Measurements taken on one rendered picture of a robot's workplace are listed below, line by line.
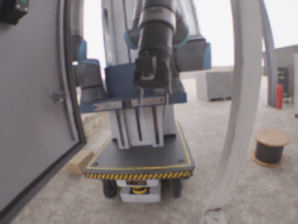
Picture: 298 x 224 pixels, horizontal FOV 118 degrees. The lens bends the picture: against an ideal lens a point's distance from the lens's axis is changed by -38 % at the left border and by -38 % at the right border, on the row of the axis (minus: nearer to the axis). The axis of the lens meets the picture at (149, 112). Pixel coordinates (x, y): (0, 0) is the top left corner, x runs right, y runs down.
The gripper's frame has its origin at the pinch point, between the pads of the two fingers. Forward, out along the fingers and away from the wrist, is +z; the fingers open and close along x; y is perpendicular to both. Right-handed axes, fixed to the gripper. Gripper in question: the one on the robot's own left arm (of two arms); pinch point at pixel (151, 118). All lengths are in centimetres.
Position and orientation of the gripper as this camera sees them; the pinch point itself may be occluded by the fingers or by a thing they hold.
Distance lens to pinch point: 30.4
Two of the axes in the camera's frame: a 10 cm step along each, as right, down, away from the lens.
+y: -2.3, -1.7, -9.6
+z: -0.9, 9.8, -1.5
